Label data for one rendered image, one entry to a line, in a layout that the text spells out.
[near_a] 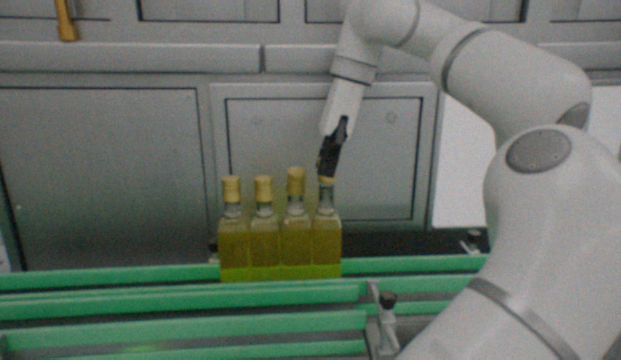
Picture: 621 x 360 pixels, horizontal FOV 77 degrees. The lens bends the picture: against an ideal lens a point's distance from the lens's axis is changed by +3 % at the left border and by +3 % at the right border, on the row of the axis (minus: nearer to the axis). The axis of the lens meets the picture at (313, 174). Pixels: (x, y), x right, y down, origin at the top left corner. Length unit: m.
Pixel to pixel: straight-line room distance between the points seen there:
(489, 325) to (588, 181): 0.11
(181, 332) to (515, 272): 0.54
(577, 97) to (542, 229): 0.16
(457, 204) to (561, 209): 0.65
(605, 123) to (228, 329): 0.88
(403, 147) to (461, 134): 0.13
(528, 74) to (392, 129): 0.46
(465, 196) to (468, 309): 0.66
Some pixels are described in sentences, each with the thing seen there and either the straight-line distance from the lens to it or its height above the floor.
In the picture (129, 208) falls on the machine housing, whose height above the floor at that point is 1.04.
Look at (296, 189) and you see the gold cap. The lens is 0.69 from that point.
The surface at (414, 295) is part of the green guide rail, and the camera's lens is 0.81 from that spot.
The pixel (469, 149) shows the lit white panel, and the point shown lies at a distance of 0.91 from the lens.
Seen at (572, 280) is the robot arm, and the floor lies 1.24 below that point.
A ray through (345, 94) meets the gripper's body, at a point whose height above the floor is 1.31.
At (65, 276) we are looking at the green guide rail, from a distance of 0.93.
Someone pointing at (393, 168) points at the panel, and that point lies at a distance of 0.86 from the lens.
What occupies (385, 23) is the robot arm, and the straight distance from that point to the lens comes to 0.57.
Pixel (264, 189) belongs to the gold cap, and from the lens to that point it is 0.69.
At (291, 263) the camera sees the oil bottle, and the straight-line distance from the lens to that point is 0.75.
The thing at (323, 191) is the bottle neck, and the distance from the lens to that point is 0.70.
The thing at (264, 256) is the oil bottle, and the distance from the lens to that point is 0.74.
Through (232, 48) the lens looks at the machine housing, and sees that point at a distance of 0.80.
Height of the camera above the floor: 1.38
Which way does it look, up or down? 18 degrees down
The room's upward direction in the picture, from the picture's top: straight up
